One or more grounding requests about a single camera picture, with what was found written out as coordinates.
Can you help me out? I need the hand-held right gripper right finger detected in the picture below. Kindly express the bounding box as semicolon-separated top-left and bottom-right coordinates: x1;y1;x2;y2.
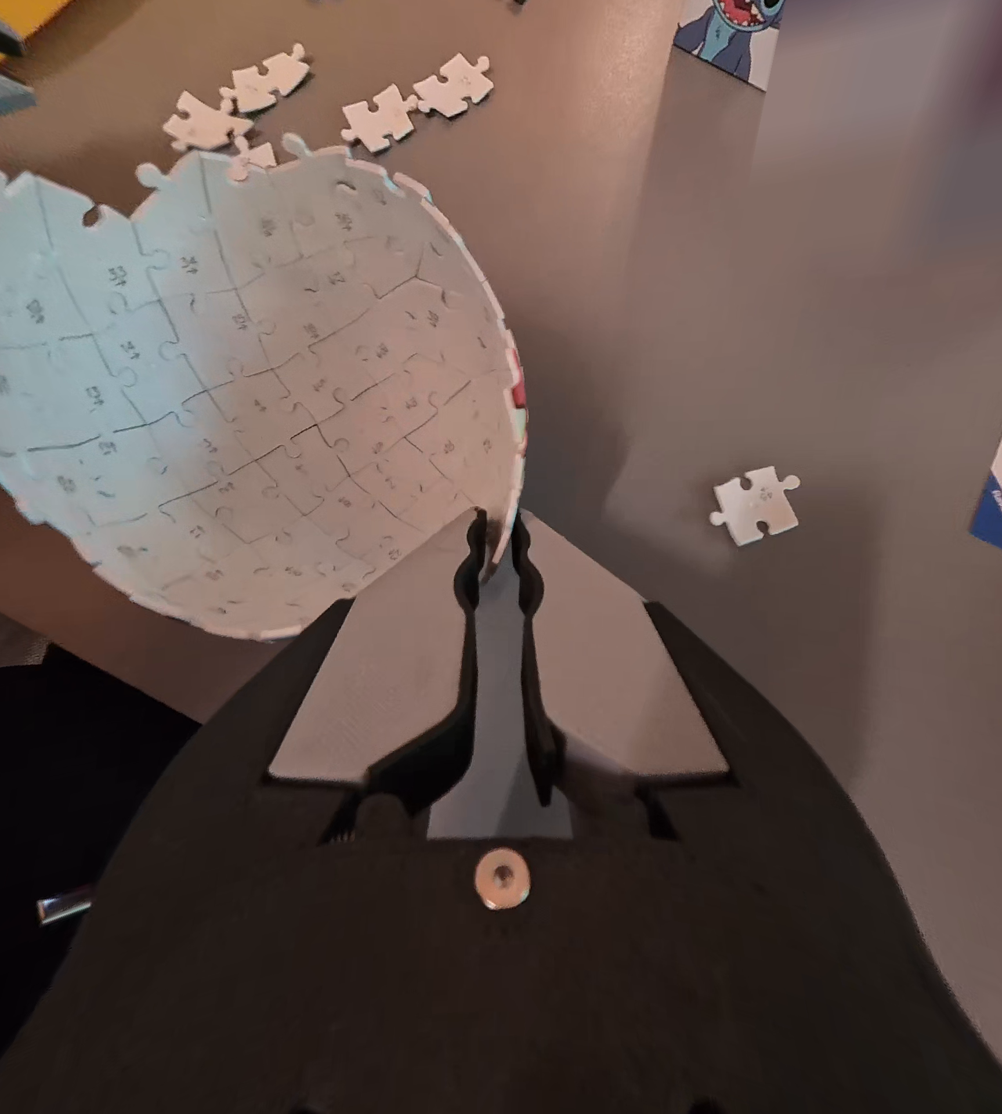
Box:
511;512;732;809

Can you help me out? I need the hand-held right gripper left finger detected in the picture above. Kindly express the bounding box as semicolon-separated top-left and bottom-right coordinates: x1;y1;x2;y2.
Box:
267;510;489;818

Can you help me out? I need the white puzzle piece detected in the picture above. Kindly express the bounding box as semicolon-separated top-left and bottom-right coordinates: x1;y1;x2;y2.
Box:
708;465;802;548

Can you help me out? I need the blue puzzle ball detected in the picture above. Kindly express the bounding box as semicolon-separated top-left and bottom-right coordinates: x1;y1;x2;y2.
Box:
0;135;528;641

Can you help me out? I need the group of white puzzle pieces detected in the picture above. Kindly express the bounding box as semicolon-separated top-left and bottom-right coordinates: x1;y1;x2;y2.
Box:
161;42;495;181

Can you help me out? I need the cartoon printed puzzle box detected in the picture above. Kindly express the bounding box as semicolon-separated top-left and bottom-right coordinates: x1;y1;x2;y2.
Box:
673;0;784;91

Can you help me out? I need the yellow plastic bin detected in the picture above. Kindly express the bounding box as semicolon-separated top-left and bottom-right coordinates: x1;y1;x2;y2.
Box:
0;0;75;66

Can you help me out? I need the person's dark clothing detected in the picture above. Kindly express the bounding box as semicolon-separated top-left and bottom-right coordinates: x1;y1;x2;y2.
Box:
0;644;206;1106

